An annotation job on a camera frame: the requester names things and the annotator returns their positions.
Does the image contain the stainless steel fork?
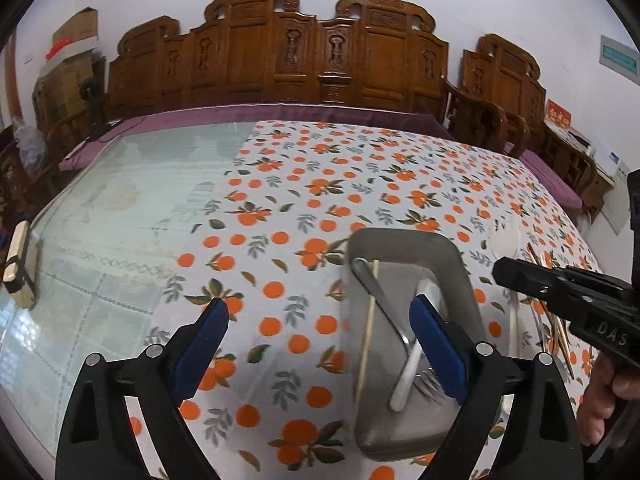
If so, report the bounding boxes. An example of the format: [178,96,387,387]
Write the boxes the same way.
[388,278,446,413]

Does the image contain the grey metal tray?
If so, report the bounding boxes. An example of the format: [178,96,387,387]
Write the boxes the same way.
[345,228,486,462]

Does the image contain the light bamboo chopstick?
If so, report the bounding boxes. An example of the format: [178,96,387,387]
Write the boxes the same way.
[354,292,376,422]

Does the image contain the stainless steel spoon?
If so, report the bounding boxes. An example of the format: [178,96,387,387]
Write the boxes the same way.
[350,257,444,406]

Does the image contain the white ceramic spoon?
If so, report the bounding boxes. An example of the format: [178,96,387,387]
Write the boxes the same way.
[489,221,520,358]

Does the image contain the person's right hand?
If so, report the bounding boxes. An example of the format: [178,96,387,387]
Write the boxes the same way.
[576,352,640,446]

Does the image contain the dark brown wooden chopstick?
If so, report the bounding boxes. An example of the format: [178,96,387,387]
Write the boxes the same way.
[525,242,576,380]

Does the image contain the purple seat cushion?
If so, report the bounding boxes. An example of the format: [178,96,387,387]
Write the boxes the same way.
[520,150,582,211]

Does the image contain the beige black small device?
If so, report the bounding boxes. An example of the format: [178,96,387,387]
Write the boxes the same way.
[2,220,39,309]

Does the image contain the red greeting card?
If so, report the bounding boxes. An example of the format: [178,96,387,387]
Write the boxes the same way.
[544,99,572,131]

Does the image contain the carved wooden armchair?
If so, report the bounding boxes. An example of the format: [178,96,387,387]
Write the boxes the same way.
[447,34,546,153]

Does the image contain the orange print tablecloth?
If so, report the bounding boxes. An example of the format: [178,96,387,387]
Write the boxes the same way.
[149,122,598,479]

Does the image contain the cardboard box stack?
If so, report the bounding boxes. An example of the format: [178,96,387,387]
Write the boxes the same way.
[32,6,101,132]

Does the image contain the carved wooden bench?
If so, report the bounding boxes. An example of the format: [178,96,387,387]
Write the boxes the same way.
[107,0,448,119]

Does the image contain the wall sign plaque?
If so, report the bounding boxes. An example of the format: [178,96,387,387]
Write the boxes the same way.
[599,36,640,84]

